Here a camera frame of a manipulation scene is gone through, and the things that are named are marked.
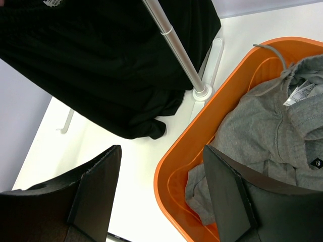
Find orange plastic laundry basket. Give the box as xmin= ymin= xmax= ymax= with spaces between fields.
xmin=154 ymin=37 xmax=322 ymax=241

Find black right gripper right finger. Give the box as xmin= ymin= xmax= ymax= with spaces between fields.
xmin=203 ymin=145 xmax=322 ymax=241

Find black shorts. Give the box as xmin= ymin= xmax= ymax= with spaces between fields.
xmin=0 ymin=0 xmax=222 ymax=140

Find grey shorts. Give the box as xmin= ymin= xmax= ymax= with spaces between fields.
xmin=184 ymin=43 xmax=323 ymax=226

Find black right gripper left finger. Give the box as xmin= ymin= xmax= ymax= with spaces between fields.
xmin=1 ymin=145 xmax=122 ymax=241

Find white and chrome clothes rack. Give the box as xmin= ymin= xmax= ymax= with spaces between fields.
xmin=56 ymin=1 xmax=221 ymax=139

